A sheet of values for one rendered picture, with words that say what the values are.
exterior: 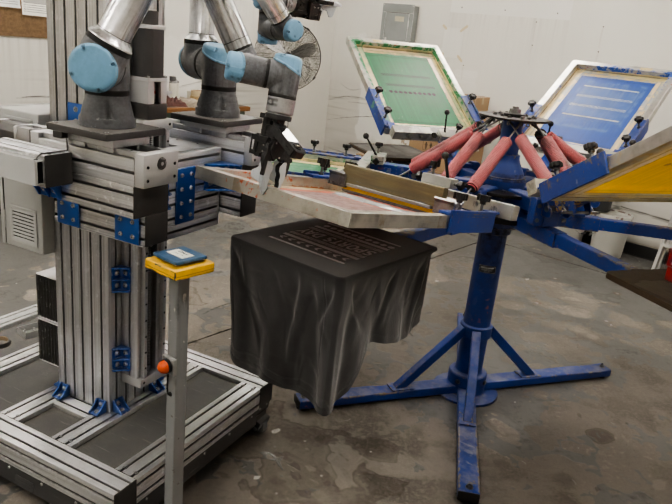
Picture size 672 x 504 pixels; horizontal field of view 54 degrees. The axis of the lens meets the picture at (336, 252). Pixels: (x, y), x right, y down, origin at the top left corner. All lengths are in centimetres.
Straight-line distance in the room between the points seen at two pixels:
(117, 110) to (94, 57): 21
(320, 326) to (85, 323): 92
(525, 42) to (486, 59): 41
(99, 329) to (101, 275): 19
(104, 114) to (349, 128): 586
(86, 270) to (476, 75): 504
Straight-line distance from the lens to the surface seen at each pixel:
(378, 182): 224
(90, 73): 175
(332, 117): 776
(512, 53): 658
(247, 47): 187
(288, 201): 171
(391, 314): 203
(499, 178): 287
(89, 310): 239
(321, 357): 188
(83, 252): 233
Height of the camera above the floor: 156
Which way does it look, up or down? 18 degrees down
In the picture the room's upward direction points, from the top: 6 degrees clockwise
